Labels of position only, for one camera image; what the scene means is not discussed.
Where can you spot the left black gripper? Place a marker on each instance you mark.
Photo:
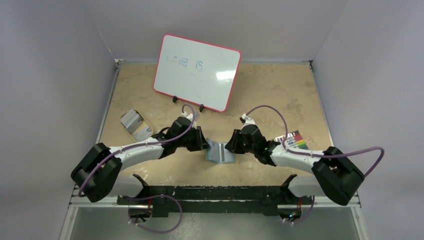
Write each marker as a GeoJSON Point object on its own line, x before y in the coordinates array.
{"type": "Point", "coordinates": [197, 146]}

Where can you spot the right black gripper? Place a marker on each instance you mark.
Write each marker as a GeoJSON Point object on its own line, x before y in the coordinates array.
{"type": "Point", "coordinates": [234, 140]}

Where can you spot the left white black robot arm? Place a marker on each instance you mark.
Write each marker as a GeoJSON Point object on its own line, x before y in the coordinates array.
{"type": "Point", "coordinates": [97, 173]}

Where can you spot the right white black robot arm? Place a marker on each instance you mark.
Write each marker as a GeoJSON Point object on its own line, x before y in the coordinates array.
{"type": "Point", "coordinates": [331, 175]}

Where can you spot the loose VIP card in tray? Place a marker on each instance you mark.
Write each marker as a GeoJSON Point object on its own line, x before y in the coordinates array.
{"type": "Point", "coordinates": [142, 134]}

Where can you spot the stack of credit cards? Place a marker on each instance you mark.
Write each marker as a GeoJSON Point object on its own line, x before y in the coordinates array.
{"type": "Point", "coordinates": [131, 118]}

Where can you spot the colourful marker pack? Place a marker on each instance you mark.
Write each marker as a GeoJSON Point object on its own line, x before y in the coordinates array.
{"type": "Point", "coordinates": [292, 140]}

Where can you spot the gold oval metal tray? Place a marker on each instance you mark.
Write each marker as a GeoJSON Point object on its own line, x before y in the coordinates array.
{"type": "Point", "coordinates": [134, 128]}

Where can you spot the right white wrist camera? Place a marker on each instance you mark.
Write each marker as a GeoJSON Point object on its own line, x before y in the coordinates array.
{"type": "Point", "coordinates": [246, 120]}

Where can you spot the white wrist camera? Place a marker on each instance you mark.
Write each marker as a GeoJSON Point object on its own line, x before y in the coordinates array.
{"type": "Point", "coordinates": [192, 117]}
{"type": "Point", "coordinates": [246, 120]}

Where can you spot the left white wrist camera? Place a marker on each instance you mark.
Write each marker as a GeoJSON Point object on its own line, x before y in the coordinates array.
{"type": "Point", "coordinates": [192, 117]}

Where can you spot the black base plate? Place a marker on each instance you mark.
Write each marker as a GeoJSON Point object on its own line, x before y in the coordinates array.
{"type": "Point", "coordinates": [267, 200]}

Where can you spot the white board with red frame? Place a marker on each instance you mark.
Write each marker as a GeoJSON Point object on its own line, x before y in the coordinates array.
{"type": "Point", "coordinates": [197, 72]}

